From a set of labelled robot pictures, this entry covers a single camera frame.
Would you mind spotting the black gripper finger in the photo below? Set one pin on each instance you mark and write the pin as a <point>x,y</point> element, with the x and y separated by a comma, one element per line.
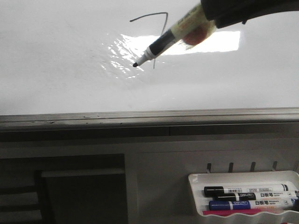
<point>229,12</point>

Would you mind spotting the black whiteboard marker with tape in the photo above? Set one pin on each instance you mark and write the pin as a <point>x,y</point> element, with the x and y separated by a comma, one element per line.
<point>192,29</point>

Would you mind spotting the blue capped whiteboard marker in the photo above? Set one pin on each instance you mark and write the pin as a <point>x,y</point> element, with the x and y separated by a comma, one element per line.
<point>253,204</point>

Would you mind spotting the black whiteboard eraser block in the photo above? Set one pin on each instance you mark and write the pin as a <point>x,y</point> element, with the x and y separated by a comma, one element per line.
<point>87,196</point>

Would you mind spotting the white plastic marker tray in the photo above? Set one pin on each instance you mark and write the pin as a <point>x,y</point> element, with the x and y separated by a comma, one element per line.
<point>200,202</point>

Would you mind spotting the black capped marker top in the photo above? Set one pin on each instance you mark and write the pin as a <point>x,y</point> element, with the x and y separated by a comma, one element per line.
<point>210,191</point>

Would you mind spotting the black capped marker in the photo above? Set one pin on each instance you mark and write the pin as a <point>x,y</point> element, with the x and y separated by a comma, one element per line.
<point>257,196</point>
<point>210,191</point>

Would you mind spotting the black capped marker middle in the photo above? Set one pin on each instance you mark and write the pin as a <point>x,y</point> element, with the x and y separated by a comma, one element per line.
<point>257,196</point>

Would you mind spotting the whiteboard with aluminium frame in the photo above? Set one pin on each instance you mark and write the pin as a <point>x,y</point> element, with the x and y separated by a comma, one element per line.
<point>69,63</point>

